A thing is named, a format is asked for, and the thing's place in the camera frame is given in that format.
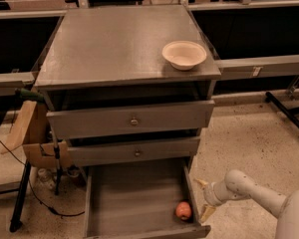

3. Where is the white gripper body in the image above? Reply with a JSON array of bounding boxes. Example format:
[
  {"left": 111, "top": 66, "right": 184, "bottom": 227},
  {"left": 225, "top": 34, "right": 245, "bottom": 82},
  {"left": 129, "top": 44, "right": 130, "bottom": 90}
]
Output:
[{"left": 203, "top": 182, "right": 222, "bottom": 206}]

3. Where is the red apple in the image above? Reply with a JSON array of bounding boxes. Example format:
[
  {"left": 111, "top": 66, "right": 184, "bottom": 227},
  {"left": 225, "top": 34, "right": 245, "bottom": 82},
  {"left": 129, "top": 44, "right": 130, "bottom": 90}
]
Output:
[{"left": 175, "top": 201, "right": 192, "bottom": 220}]

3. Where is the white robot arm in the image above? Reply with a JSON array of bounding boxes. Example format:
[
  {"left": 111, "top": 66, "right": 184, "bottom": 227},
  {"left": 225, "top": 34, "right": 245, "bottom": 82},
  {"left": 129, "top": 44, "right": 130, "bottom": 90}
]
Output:
[{"left": 195, "top": 169, "right": 299, "bottom": 239}]

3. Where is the grey top drawer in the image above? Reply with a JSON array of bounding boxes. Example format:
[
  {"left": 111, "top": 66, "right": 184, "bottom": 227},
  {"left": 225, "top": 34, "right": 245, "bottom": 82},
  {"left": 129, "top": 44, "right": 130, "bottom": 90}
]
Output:
[{"left": 47, "top": 101, "right": 214, "bottom": 139}]

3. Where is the grey open bottom drawer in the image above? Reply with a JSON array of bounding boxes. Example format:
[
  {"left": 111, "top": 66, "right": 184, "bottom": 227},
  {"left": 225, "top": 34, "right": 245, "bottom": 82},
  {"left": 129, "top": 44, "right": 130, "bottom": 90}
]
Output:
[{"left": 84, "top": 158, "right": 210, "bottom": 239}]

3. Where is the grey middle drawer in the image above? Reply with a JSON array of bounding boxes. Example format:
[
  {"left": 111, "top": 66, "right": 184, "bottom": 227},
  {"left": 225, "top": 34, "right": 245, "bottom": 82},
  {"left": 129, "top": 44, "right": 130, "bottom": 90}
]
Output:
[{"left": 68, "top": 136, "right": 200, "bottom": 166}]

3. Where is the grey wooden drawer cabinet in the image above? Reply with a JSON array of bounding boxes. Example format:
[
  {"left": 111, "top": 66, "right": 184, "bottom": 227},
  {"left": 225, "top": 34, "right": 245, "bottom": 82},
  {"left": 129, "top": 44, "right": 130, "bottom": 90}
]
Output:
[{"left": 34, "top": 4, "right": 222, "bottom": 171}]

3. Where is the black floor stand right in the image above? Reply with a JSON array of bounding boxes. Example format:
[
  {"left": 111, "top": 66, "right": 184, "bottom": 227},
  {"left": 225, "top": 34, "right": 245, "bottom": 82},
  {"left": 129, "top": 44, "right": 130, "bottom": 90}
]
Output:
[{"left": 265, "top": 92, "right": 299, "bottom": 129}]

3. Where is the white paper bowl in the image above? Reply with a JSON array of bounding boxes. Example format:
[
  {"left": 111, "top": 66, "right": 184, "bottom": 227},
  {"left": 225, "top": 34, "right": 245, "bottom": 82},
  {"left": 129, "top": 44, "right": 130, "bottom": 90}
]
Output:
[{"left": 161, "top": 41, "right": 207, "bottom": 71}]

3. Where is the clear plastic bottle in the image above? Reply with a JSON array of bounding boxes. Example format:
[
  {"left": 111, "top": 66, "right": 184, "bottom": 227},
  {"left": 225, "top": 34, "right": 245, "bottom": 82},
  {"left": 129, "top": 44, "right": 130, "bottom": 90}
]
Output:
[{"left": 38, "top": 168, "right": 56, "bottom": 190}]

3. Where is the brown cardboard piece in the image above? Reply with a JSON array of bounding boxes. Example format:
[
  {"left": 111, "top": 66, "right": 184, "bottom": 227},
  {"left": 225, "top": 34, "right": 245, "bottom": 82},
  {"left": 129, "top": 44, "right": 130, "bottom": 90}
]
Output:
[{"left": 0, "top": 100, "right": 73, "bottom": 169}]

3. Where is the black tripod stand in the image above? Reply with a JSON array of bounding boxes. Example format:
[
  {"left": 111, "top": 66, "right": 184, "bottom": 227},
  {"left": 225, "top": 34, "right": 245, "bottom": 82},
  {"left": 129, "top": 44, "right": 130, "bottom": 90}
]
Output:
[{"left": 9, "top": 161, "right": 31, "bottom": 233}]

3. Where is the grey rail right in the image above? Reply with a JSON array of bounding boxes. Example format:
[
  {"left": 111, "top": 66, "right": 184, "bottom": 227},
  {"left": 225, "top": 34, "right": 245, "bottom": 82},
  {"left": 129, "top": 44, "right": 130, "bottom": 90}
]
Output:
[{"left": 216, "top": 55, "right": 299, "bottom": 81}]

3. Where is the grey rail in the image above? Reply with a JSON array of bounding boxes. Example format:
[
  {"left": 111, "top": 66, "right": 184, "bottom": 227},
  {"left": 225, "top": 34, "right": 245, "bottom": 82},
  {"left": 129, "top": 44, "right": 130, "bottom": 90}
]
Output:
[
  {"left": 216, "top": 55, "right": 299, "bottom": 81},
  {"left": 0, "top": 72, "right": 37, "bottom": 97}
]

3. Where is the black floor cable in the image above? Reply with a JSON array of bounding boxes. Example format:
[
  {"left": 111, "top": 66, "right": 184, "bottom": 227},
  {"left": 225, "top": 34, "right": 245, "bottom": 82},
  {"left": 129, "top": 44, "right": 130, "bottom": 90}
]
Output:
[{"left": 0, "top": 131, "right": 86, "bottom": 218}]

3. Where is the green handled tool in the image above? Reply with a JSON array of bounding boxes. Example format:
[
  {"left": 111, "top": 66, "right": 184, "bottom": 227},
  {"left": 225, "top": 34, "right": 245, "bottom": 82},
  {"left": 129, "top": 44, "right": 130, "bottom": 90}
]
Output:
[{"left": 15, "top": 89, "right": 45, "bottom": 104}]

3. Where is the grey rail left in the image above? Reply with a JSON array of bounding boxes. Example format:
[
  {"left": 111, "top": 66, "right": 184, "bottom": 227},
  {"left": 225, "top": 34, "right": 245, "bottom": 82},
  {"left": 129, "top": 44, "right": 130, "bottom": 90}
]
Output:
[{"left": 0, "top": 72, "right": 37, "bottom": 97}]

